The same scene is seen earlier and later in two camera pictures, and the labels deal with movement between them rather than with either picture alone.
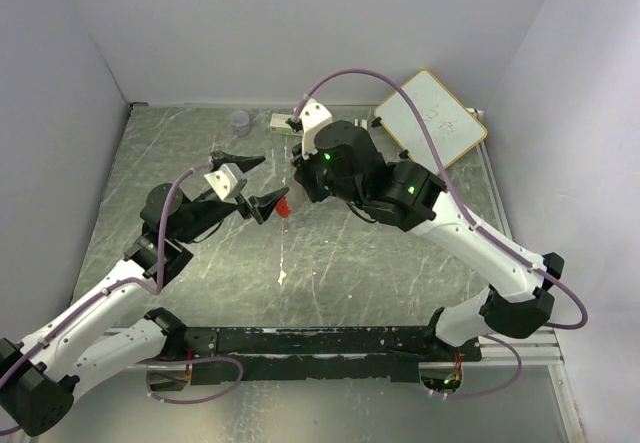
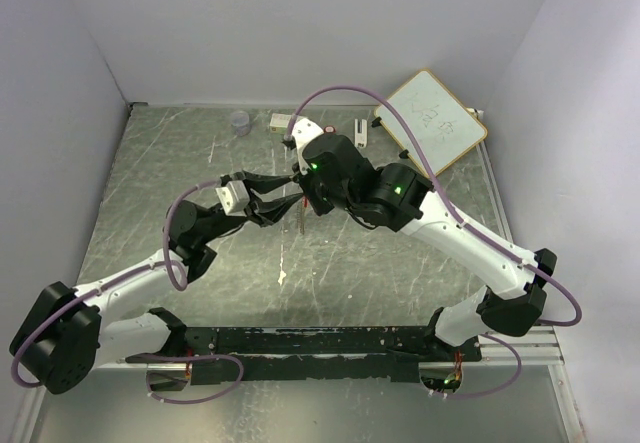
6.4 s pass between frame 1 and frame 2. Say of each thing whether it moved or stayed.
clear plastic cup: stayed
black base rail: stayed
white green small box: stayed
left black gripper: moved
